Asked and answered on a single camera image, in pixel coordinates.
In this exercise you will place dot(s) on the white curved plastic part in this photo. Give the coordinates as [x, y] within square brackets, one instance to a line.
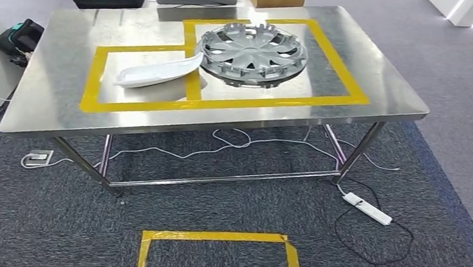
[158, 72]

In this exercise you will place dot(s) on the stainless steel workbench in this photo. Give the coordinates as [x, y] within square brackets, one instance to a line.
[220, 118]

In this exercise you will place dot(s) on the yellow table tape outline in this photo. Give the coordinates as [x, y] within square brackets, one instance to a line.
[193, 90]

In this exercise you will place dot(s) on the grey wheel hubcap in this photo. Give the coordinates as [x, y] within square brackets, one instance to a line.
[252, 54]

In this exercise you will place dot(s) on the yellow floor tape square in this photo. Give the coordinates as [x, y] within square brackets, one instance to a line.
[290, 257]

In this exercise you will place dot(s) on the white power strip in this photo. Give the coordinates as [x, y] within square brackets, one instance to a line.
[367, 208]

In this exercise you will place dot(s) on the floor outlet plate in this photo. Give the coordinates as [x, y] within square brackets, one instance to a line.
[39, 157]

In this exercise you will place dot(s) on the black bag teal accents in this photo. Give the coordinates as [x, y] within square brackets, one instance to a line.
[20, 38]

